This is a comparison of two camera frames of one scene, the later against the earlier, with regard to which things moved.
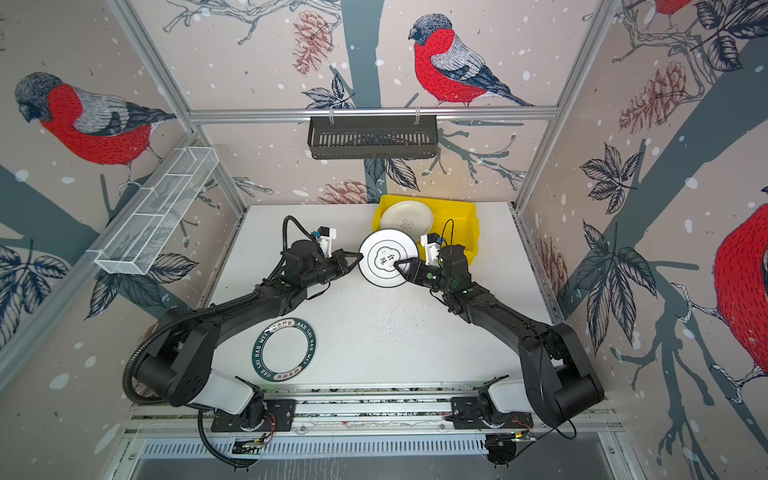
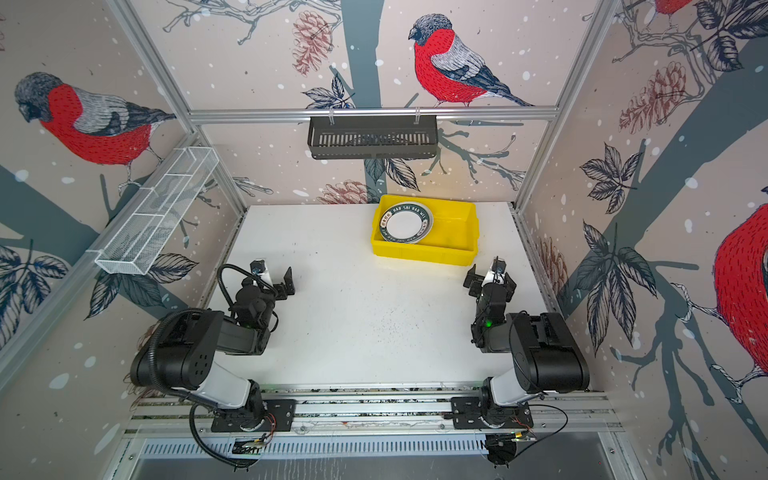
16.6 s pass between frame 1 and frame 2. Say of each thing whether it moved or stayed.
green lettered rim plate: moved
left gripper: moved
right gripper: moved
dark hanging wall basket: stayed
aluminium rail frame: stayed
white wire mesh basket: stayed
